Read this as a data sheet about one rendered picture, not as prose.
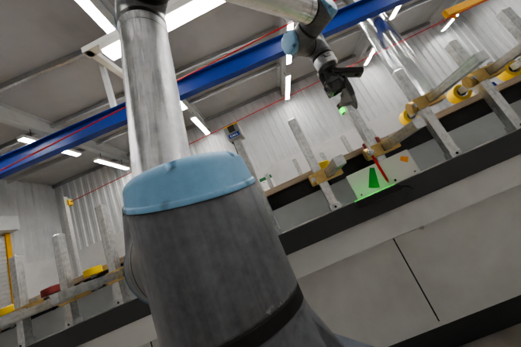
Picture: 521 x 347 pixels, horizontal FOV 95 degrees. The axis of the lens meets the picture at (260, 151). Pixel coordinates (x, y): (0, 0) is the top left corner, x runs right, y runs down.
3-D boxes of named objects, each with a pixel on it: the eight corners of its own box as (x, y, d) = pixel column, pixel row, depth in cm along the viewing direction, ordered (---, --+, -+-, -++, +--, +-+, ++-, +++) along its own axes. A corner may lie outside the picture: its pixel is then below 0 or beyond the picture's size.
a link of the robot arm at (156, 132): (134, 332, 28) (105, -49, 54) (125, 319, 41) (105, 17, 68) (246, 286, 37) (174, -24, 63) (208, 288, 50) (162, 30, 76)
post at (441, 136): (471, 166, 90) (401, 66, 102) (462, 170, 90) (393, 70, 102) (465, 168, 93) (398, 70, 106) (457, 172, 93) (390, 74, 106)
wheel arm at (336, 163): (349, 164, 69) (341, 152, 70) (338, 170, 70) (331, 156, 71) (332, 179, 111) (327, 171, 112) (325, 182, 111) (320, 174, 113)
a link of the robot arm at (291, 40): (291, 18, 88) (313, 23, 96) (275, 42, 97) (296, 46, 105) (303, 37, 86) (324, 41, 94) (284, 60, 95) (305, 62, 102)
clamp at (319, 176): (343, 173, 96) (338, 161, 97) (313, 187, 97) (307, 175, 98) (341, 174, 102) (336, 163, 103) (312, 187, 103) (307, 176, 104)
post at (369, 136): (410, 197, 91) (348, 94, 104) (401, 200, 91) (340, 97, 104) (406, 197, 94) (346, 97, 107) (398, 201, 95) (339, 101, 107)
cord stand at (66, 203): (88, 308, 215) (66, 195, 244) (79, 312, 216) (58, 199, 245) (95, 305, 223) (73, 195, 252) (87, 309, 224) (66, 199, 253)
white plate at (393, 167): (421, 171, 91) (407, 149, 94) (358, 199, 93) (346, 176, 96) (421, 172, 92) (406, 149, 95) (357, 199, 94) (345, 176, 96)
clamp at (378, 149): (401, 146, 95) (395, 135, 96) (370, 159, 96) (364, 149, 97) (396, 149, 100) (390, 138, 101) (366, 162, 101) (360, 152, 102)
